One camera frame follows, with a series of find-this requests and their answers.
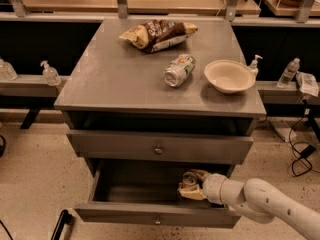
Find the brown chip bag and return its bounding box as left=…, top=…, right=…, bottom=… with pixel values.
left=119, top=20, right=198, bottom=53

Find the white wipes packet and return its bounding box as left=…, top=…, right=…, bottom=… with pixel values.
left=296, top=72, right=319, bottom=97

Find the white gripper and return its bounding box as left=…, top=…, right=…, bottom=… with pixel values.
left=178, top=169, right=227, bottom=204

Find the grey drawer cabinet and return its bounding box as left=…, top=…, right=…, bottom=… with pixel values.
left=53, top=18, right=267, bottom=230

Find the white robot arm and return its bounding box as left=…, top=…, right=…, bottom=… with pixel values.
left=178, top=169, right=320, bottom=240

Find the white pump bottle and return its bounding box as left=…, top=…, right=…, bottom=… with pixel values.
left=249, top=55, right=262, bottom=76

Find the grey top drawer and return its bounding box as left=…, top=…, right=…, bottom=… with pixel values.
left=67, top=130, right=253, bottom=164

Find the clear plastic water bottle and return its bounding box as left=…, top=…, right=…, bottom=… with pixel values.
left=277, top=58, right=300, bottom=88

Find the orange crushed soda can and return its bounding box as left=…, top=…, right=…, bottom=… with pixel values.
left=178, top=172, right=199, bottom=191

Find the white paper bowl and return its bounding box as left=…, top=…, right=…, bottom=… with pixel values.
left=204, top=60, right=256, bottom=94

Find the grey open middle drawer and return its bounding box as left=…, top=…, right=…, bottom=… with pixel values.
left=75, top=159, right=241, bottom=228

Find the black chair leg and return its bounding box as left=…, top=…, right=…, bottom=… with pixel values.
left=50, top=209, right=73, bottom=240

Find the clear sanitizer pump bottle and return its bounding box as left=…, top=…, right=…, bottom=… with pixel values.
left=40, top=60, right=61, bottom=86

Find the black power cable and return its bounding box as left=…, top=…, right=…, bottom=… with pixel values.
left=288, top=112, right=318, bottom=178

